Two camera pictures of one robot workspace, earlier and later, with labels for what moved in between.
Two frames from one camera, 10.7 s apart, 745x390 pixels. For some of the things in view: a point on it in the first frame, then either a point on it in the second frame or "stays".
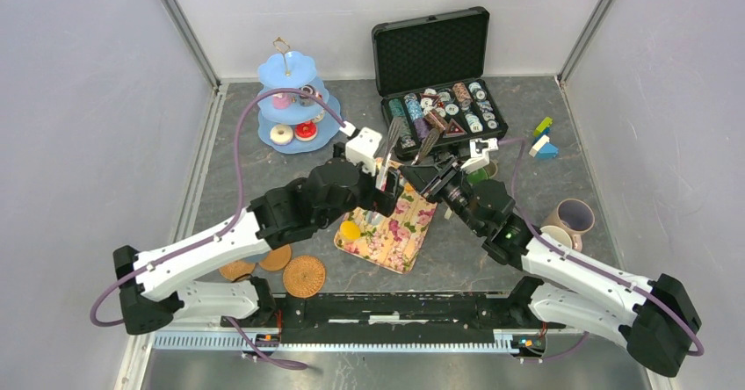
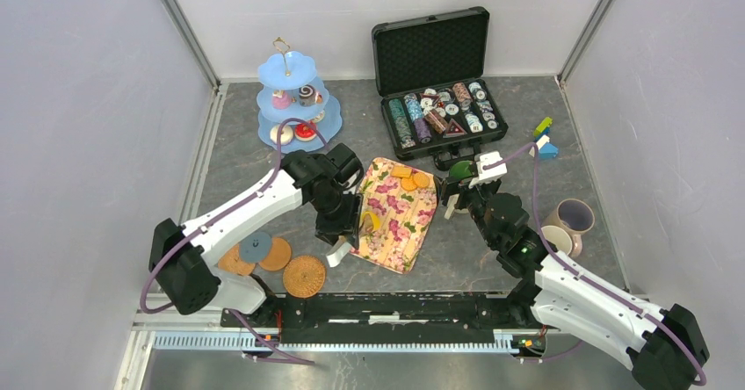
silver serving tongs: x=392 y=132 to x=343 y=247
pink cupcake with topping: x=282 y=101 stays
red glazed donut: x=305 y=131 stays
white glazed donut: x=281 y=134 stays
